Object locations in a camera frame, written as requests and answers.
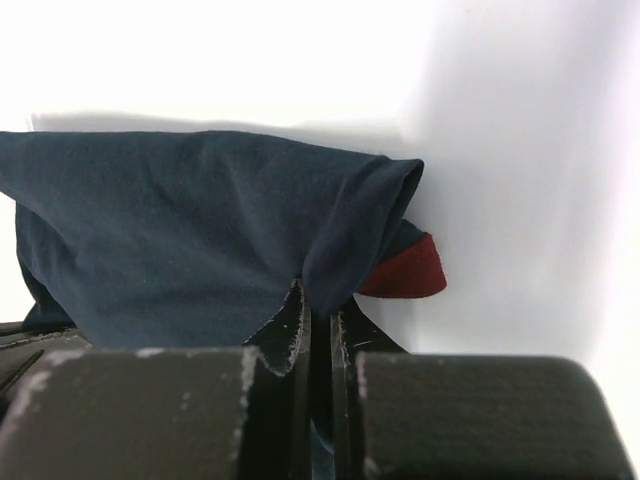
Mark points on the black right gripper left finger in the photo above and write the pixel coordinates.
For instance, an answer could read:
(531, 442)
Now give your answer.
(281, 339)

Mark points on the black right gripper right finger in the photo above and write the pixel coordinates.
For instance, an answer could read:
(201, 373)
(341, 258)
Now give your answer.
(352, 331)

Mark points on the navy maroon garment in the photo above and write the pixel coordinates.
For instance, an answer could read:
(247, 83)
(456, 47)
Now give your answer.
(151, 239)

